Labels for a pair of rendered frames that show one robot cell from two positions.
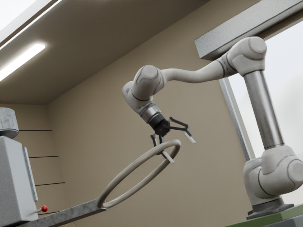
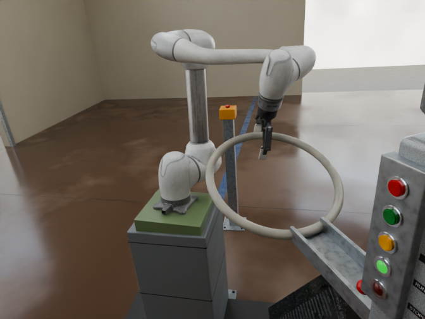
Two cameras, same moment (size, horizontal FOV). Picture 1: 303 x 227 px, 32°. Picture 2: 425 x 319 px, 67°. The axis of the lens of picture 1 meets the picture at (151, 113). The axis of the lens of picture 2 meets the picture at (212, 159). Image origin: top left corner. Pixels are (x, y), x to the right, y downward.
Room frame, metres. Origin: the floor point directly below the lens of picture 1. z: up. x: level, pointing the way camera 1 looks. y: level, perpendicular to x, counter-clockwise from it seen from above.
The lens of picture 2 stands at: (3.01, 0.98, 1.73)
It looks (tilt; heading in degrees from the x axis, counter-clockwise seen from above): 24 degrees down; 247
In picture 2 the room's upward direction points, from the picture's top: 5 degrees counter-clockwise
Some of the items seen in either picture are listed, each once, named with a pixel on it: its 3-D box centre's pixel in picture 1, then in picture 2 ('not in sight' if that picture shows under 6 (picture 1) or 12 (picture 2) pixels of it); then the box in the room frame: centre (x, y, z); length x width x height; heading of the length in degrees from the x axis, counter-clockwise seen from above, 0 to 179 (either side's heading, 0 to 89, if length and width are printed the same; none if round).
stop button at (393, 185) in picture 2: not in sight; (396, 187); (2.60, 0.71, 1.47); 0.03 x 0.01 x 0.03; 85
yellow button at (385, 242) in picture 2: not in sight; (386, 242); (2.60, 0.71, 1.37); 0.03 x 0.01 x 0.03; 85
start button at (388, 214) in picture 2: not in sight; (391, 216); (2.60, 0.71, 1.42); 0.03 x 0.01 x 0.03; 85
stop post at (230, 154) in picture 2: not in sight; (231, 170); (1.94, -1.16, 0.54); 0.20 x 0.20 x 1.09; 55
